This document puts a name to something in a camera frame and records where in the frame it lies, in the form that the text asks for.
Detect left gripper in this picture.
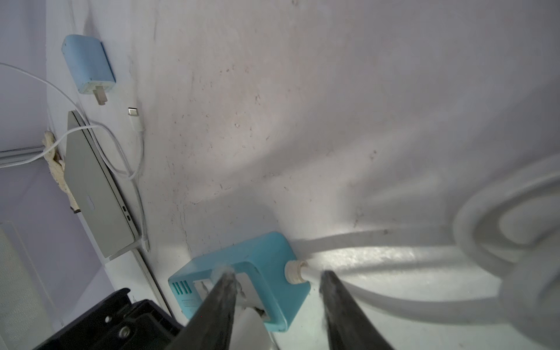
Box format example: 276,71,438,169
36,288,183,349

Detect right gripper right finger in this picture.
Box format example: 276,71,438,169
319,271,392,349

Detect light blue charger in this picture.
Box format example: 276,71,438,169
61,34,116,106

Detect grey laptop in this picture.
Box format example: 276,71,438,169
64,110,140,260

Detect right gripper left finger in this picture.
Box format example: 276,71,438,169
166,270,238,349

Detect white charger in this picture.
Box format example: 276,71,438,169
229,308,273,350

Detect lower white mesh shelf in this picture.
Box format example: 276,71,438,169
1,222,54,349

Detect thick white power cord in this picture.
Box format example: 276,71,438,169
283,152,560,350

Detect teal power strip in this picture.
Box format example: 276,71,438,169
169,232,311,332

